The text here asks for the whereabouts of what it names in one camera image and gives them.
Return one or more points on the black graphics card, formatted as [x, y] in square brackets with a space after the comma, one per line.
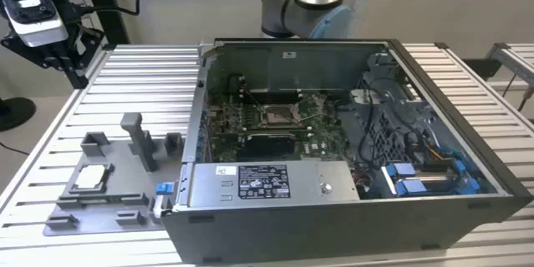
[271, 146]

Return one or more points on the round black stand base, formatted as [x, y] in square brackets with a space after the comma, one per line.
[15, 113]

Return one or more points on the green motherboard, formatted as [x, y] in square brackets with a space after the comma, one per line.
[324, 142]

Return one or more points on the CPU socket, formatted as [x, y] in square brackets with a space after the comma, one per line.
[279, 116]

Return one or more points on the white case sticker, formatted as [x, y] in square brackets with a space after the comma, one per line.
[290, 54]

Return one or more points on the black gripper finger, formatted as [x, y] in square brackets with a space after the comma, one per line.
[93, 42]
[53, 59]

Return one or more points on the black power supply label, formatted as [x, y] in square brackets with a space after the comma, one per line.
[264, 181]

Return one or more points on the RAM slot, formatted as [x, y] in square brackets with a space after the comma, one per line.
[279, 128]
[233, 135]

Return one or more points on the black perforated drive cage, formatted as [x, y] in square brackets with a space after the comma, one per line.
[387, 135]

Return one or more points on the metal slat side table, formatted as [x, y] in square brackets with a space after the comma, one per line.
[515, 57]

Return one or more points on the silver power supply unit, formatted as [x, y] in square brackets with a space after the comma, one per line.
[208, 185]

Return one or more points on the open dark grey PC case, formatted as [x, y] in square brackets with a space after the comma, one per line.
[334, 229]

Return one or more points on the black table bracket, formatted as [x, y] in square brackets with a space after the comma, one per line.
[479, 68]

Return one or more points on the silver metal bracket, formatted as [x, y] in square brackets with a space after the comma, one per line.
[363, 96]

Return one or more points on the silver square CPU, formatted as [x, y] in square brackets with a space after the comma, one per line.
[92, 175]

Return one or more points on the blue disk carrier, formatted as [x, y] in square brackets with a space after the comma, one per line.
[410, 187]
[403, 169]

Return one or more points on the blue case latch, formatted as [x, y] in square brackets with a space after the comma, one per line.
[163, 189]

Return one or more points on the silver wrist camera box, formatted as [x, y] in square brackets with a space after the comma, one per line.
[35, 20]

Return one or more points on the grey parts rack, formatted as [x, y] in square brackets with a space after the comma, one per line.
[124, 167]

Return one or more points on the black upright frame post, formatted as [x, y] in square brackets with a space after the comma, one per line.
[109, 4]

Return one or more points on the black board heatsink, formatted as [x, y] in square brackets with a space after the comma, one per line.
[235, 88]

